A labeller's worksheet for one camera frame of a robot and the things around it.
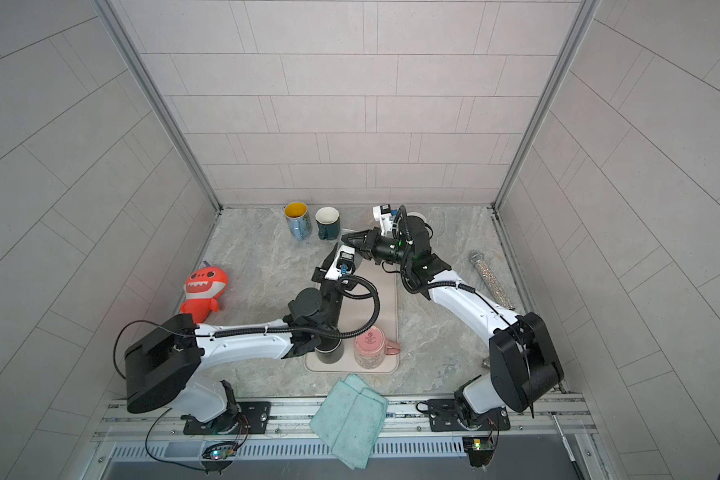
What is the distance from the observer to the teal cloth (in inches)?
26.4

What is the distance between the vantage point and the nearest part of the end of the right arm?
0.67m

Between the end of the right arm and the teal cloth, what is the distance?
A: 1.19ft
